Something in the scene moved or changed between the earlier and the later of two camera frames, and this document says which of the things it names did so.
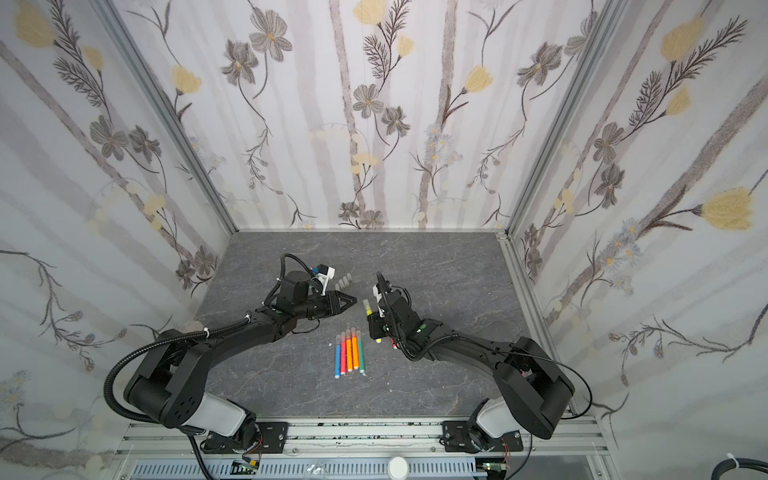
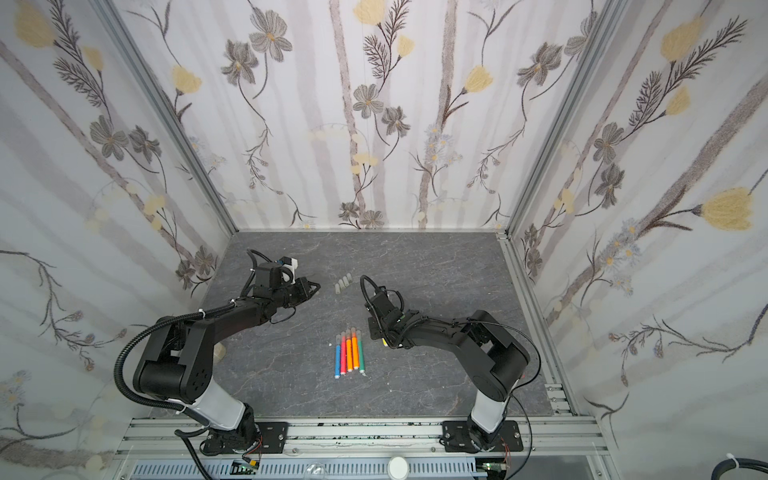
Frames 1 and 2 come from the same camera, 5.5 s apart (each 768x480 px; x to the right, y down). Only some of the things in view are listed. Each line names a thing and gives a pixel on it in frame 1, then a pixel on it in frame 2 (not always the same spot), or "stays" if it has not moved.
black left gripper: x=333 y=305 to x=305 y=294
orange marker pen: x=355 y=350 stays
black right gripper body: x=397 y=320 stays
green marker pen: x=360 y=352 stays
